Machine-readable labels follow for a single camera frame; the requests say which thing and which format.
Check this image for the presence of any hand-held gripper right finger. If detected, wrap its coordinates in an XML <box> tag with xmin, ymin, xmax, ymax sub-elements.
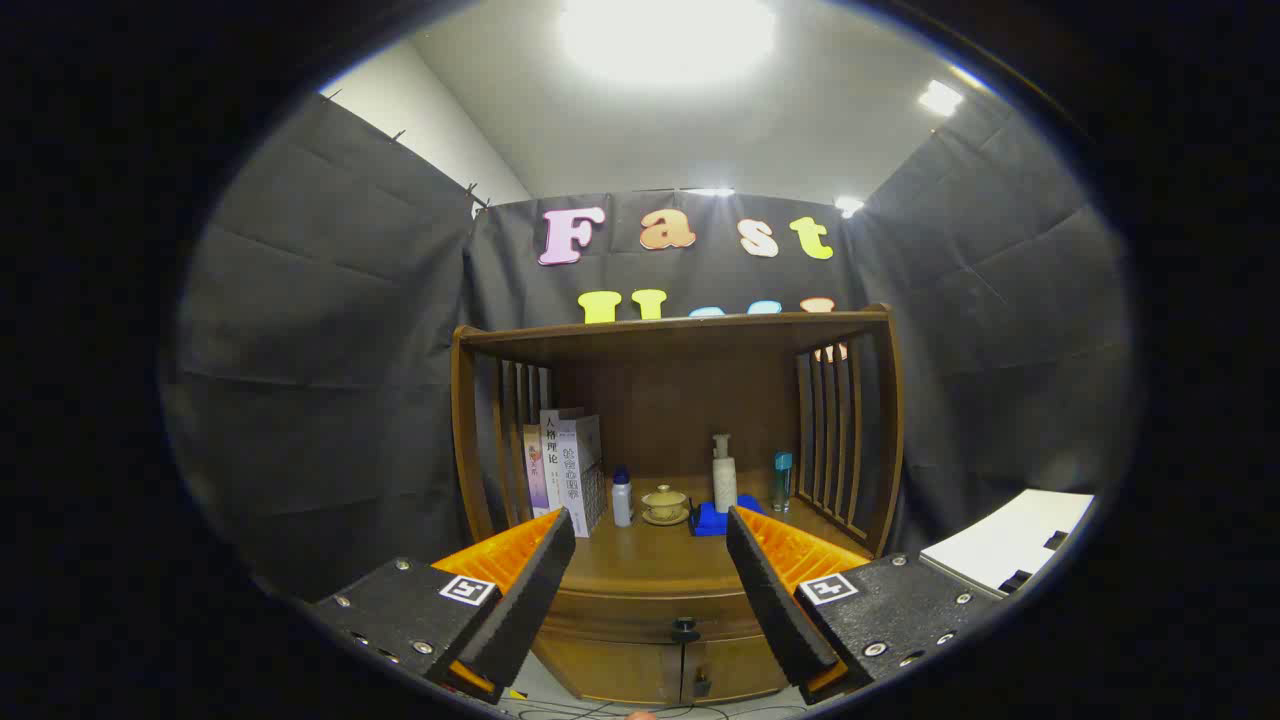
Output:
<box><xmin>725</xmin><ymin>505</ymin><xmax>1006</xmax><ymax>706</ymax></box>

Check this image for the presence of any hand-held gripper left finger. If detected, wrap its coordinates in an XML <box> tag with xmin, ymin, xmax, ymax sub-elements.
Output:
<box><xmin>310</xmin><ymin>507</ymin><xmax>578</xmax><ymax>704</ymax></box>

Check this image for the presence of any wooden drawer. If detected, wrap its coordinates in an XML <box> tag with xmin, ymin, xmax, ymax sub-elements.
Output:
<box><xmin>540</xmin><ymin>588</ymin><xmax>771</xmax><ymax>643</ymax></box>

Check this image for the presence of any wooden countertop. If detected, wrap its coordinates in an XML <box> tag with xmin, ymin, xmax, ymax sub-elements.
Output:
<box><xmin>500</xmin><ymin>470</ymin><xmax>871</xmax><ymax>601</ymax></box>

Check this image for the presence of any wooden cabinet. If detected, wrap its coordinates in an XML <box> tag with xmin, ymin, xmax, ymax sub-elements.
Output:
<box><xmin>450</xmin><ymin>305</ymin><xmax>906</xmax><ymax>706</ymax></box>

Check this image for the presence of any white side cabinet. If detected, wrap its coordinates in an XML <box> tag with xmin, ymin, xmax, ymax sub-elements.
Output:
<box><xmin>920</xmin><ymin>488</ymin><xmax>1096</xmax><ymax>599</ymax></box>

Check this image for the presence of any blue folded cloth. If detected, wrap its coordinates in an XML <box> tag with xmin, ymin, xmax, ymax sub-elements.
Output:
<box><xmin>690</xmin><ymin>495</ymin><xmax>766</xmax><ymax>538</ymax></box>

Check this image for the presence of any white pump bottle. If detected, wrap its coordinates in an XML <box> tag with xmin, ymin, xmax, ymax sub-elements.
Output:
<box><xmin>711</xmin><ymin>434</ymin><xmax>739</xmax><ymax>514</ymax></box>

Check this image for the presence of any pink purple book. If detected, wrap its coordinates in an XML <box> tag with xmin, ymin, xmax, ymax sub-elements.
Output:
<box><xmin>522</xmin><ymin>425</ymin><xmax>551</xmax><ymax>519</ymax></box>

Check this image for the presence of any white patterned book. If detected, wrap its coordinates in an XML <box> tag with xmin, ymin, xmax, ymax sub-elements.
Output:
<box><xmin>555</xmin><ymin>415</ymin><xmax>608</xmax><ymax>539</ymax></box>

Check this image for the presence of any yellow lidded teacup with saucer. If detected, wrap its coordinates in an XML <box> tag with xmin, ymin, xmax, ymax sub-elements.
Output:
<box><xmin>641</xmin><ymin>484</ymin><xmax>691</xmax><ymax>527</ymax></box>

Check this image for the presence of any white book black lettering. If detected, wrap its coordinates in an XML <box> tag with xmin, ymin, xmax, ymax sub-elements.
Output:
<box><xmin>540</xmin><ymin>408</ymin><xmax>586</xmax><ymax>516</ymax></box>

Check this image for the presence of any large round ceiling lamp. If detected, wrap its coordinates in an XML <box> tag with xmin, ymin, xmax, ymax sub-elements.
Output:
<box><xmin>555</xmin><ymin>0</ymin><xmax>781</xmax><ymax>86</ymax></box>

